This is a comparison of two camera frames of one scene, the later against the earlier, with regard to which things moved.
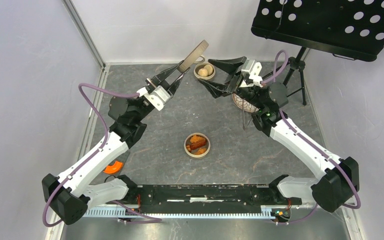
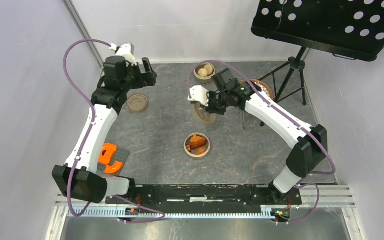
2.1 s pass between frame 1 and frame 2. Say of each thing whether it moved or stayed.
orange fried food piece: stayed
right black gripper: moved
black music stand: stayed
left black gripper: moved
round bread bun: stayed
